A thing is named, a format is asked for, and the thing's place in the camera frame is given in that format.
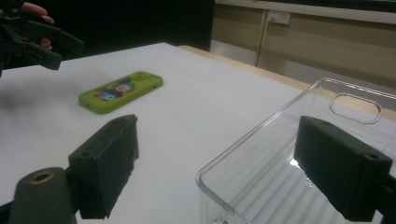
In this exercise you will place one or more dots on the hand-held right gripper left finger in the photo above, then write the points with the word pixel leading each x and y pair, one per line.
pixel 102 161

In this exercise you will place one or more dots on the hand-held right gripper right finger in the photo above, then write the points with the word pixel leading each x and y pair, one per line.
pixel 336 168

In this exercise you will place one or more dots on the green clown phone case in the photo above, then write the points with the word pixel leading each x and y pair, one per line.
pixel 120 91

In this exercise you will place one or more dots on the clear plastic tray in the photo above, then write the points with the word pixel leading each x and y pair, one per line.
pixel 258 168

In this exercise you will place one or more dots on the white wall socket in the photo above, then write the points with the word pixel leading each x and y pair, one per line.
pixel 278 17

